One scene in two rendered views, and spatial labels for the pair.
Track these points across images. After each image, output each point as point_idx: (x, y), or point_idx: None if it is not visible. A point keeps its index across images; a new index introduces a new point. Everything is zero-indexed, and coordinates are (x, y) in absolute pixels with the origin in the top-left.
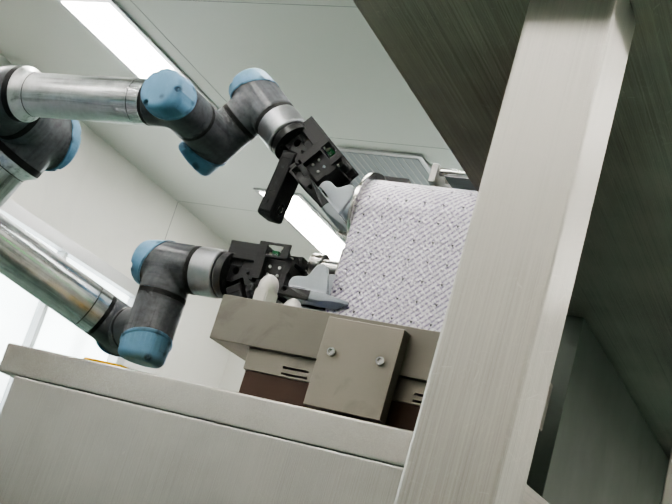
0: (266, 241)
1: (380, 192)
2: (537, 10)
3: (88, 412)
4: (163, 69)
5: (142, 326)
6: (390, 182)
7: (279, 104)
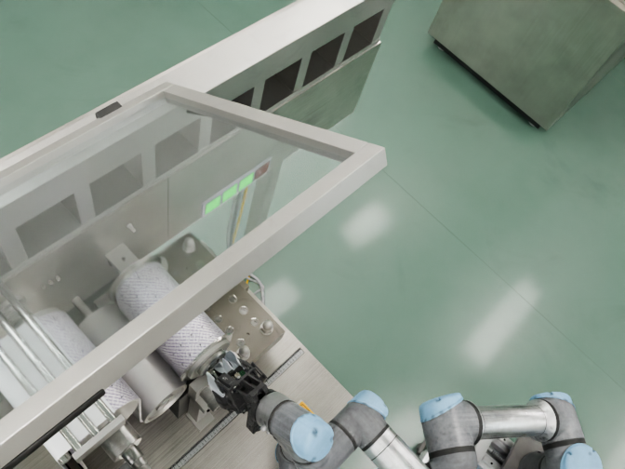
0: (264, 374)
1: (218, 327)
2: None
3: None
4: (381, 399)
5: None
6: (211, 328)
7: (291, 400)
